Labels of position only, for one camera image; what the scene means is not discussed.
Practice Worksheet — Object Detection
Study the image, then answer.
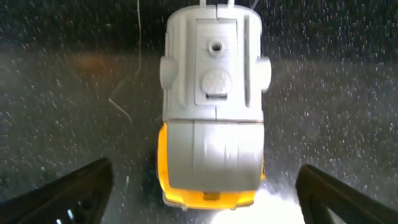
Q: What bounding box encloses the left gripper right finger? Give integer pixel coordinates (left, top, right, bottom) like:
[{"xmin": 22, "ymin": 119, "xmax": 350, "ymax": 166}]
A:
[{"xmin": 295, "ymin": 164, "xmax": 398, "ymax": 224}]

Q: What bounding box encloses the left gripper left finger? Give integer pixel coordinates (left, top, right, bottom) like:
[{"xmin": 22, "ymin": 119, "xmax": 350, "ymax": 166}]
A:
[{"xmin": 0, "ymin": 157, "xmax": 114, "ymax": 224}]

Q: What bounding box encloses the grey and yellow toy truck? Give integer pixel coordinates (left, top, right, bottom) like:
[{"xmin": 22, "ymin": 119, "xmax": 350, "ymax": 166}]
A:
[{"xmin": 156, "ymin": 0, "xmax": 272, "ymax": 212}]

